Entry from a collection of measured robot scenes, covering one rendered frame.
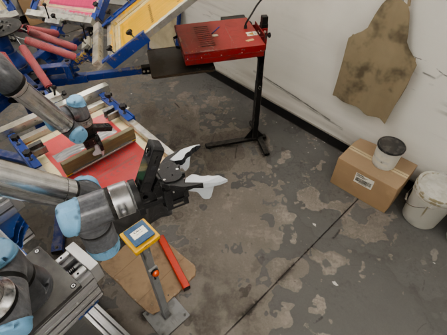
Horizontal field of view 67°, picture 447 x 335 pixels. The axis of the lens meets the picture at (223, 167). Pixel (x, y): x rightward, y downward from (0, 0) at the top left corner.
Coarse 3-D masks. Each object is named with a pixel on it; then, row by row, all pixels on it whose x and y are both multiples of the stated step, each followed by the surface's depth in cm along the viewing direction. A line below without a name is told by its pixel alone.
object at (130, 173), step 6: (102, 114) 207; (96, 120) 203; (102, 120) 203; (114, 126) 200; (132, 144) 189; (132, 150) 186; (138, 150) 186; (138, 156) 183; (138, 162) 179; (126, 168) 176; (132, 168) 176; (138, 168) 176; (120, 174) 174; (126, 174) 174; (132, 174) 174; (126, 180) 171
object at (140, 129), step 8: (96, 104) 208; (104, 104) 211; (40, 128) 193; (48, 128) 193; (136, 128) 193; (144, 128) 193; (24, 136) 188; (32, 136) 189; (40, 136) 192; (144, 136) 189; (152, 136) 188; (168, 152) 179; (40, 168) 171
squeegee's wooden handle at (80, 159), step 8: (128, 128) 183; (112, 136) 179; (120, 136) 180; (128, 136) 184; (104, 144) 175; (112, 144) 179; (120, 144) 183; (80, 152) 170; (88, 152) 171; (104, 152) 178; (72, 160) 167; (80, 160) 170; (88, 160) 174; (64, 168) 166; (72, 168) 169
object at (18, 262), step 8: (0, 240) 87; (8, 240) 87; (0, 248) 85; (8, 248) 85; (16, 248) 87; (0, 256) 83; (8, 256) 83; (16, 256) 86; (24, 256) 91; (0, 264) 82; (8, 264) 84; (16, 264) 86; (24, 264) 89; (32, 264) 96; (0, 272) 82; (8, 272) 83; (16, 272) 84; (24, 272) 87; (32, 272) 94
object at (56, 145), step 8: (56, 136) 194; (64, 136) 194; (48, 144) 189; (56, 144) 189; (64, 144) 189; (72, 144) 189; (48, 152) 185; (56, 152) 185; (64, 160) 180; (64, 176) 173; (72, 176) 173; (104, 184) 169
